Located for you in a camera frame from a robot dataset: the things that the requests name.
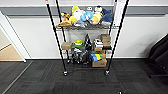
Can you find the dark blue plush toy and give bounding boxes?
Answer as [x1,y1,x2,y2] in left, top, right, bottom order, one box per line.
[100,7,114,27]

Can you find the green round toy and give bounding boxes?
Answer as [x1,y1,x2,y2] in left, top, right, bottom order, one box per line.
[73,38,85,50]

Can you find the blue yellow green toy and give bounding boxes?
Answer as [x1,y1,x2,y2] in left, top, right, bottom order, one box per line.
[90,52,106,62]

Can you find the black tall pointed item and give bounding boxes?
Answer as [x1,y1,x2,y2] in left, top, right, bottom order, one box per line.
[83,33,93,52]

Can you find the brown plush toy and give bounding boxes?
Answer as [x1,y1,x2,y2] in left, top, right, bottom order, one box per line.
[57,12,72,28]

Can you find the white door frame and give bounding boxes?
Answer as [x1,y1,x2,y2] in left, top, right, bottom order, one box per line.
[0,13,28,64]

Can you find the small tan cardboard box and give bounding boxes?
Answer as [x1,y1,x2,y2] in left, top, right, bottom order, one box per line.
[60,41,74,51]

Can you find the brown cardboard box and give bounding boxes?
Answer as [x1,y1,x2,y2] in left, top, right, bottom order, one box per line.
[99,33,112,48]

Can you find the yellow black white plush toy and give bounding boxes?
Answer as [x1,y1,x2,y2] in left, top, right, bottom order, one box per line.
[89,4,104,25]

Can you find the black chair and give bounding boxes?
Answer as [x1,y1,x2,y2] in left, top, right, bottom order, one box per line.
[147,33,168,79]

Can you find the grey plush toy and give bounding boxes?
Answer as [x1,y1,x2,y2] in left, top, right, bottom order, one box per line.
[74,19,89,28]

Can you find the low cardboard box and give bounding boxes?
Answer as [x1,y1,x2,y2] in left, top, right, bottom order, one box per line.
[91,58,108,69]

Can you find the black wire shelf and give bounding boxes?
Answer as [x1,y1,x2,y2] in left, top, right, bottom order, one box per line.
[44,0,131,76]

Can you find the long grey wall rail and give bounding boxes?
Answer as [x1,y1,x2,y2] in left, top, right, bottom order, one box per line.
[0,5,168,17]

